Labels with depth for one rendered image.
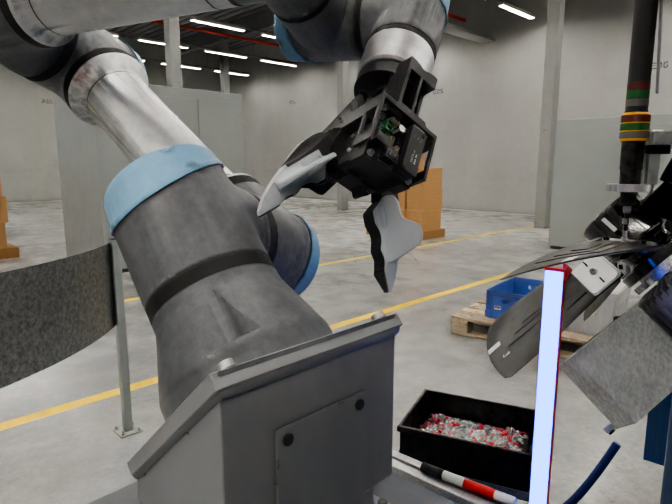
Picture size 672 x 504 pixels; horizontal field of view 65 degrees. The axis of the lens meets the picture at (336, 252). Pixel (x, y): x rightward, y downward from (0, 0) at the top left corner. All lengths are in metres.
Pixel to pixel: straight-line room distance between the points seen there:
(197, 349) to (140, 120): 0.40
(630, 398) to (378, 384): 0.58
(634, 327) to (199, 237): 0.76
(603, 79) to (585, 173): 5.74
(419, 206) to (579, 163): 2.58
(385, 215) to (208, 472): 0.28
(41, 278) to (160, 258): 1.80
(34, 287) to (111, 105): 1.51
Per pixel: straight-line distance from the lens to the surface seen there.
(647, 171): 1.01
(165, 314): 0.43
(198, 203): 0.45
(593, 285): 1.09
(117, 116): 0.75
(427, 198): 9.20
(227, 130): 7.46
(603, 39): 14.21
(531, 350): 1.06
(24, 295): 2.19
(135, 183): 0.48
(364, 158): 0.47
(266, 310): 0.40
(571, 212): 8.64
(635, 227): 1.06
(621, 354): 0.98
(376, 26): 0.60
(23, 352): 2.22
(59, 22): 0.72
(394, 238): 0.51
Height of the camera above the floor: 1.32
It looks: 10 degrees down
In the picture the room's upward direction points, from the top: straight up
